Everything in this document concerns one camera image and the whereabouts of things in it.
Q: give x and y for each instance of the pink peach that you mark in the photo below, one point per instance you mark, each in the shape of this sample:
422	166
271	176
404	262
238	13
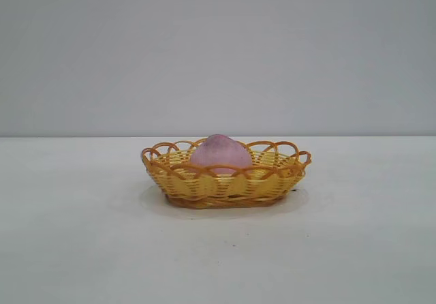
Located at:
221	157

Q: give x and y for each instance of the yellow woven wicker basket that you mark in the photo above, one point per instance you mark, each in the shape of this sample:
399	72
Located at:
225	191

